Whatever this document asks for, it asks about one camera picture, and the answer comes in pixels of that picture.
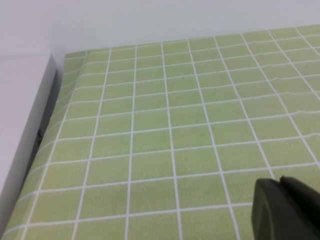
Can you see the green white-grid table mat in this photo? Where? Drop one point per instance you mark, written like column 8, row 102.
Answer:
column 162, row 137

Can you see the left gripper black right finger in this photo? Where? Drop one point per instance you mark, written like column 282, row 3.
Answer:
column 302, row 195

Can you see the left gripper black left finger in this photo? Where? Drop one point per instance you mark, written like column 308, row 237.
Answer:
column 265, row 212

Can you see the white side panel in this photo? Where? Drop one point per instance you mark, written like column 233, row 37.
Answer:
column 22, row 125

